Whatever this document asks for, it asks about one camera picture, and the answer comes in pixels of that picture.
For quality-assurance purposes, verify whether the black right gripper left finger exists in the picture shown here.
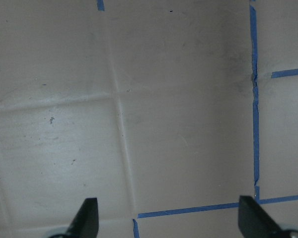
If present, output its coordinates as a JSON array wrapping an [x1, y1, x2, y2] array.
[[50, 198, 99, 238]]

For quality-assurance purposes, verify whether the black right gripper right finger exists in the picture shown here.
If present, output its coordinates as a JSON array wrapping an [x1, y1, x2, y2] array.
[[238, 196, 298, 238]]

